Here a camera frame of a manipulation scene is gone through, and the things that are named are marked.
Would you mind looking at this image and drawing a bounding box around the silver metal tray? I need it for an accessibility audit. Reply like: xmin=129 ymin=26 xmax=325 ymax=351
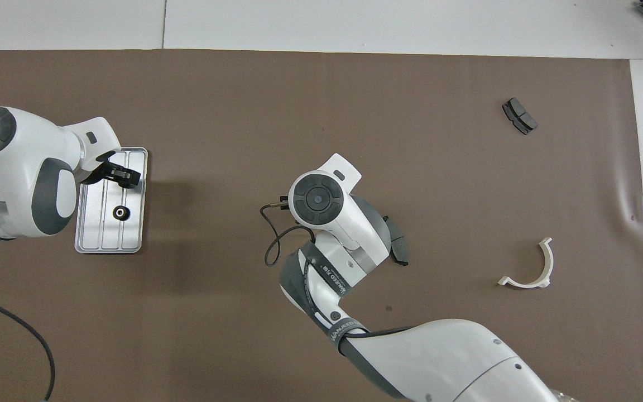
xmin=74 ymin=147 xmax=149 ymax=255

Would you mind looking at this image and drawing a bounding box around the brown table mat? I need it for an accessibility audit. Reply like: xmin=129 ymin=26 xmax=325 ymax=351
xmin=0 ymin=49 xmax=643 ymax=402

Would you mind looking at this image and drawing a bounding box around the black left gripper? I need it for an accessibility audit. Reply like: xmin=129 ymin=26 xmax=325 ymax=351
xmin=83 ymin=151 xmax=142 ymax=189

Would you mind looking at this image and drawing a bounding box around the white curved plastic bracket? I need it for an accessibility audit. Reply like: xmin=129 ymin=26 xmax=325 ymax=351
xmin=497 ymin=237 xmax=554 ymax=289

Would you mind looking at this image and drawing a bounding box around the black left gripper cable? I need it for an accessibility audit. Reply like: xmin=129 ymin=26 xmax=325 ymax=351
xmin=0 ymin=293 xmax=56 ymax=402

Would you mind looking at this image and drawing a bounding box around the dark grey brake pad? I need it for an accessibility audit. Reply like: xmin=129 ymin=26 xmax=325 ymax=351
xmin=502 ymin=98 xmax=538 ymax=136
xmin=384 ymin=216 xmax=410 ymax=267

